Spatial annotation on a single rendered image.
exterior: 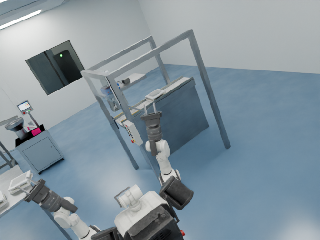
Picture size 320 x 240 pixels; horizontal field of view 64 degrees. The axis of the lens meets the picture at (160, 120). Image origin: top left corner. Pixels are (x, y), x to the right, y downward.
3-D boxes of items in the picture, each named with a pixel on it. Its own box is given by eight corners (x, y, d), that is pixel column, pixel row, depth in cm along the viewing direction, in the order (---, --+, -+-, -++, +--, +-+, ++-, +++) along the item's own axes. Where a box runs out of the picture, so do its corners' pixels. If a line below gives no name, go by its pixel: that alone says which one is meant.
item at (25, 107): (34, 131, 535) (15, 105, 509) (34, 130, 544) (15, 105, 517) (44, 125, 542) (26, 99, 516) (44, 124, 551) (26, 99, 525)
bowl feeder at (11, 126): (16, 144, 504) (4, 128, 488) (15, 139, 535) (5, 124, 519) (39, 131, 520) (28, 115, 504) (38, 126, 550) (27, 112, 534)
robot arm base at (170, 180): (192, 191, 143) (196, 193, 132) (178, 210, 141) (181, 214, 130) (171, 174, 144) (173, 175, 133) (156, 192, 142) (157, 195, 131)
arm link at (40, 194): (21, 199, 126) (40, 211, 131) (25, 202, 119) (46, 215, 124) (38, 177, 133) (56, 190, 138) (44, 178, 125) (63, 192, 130)
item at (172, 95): (126, 129, 354) (123, 124, 350) (119, 125, 378) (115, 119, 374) (195, 84, 398) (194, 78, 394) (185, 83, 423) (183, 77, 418)
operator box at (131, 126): (139, 145, 277) (128, 126, 266) (132, 141, 291) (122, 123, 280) (143, 143, 279) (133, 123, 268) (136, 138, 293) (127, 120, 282)
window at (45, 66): (46, 96, 760) (23, 60, 711) (46, 96, 761) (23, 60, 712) (88, 75, 804) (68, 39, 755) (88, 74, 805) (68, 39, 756)
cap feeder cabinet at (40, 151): (37, 176, 522) (15, 147, 490) (35, 166, 570) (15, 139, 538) (65, 159, 542) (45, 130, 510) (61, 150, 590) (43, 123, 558)
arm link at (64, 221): (58, 202, 136) (71, 216, 143) (50, 217, 128) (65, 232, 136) (68, 200, 134) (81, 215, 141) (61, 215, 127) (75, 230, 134)
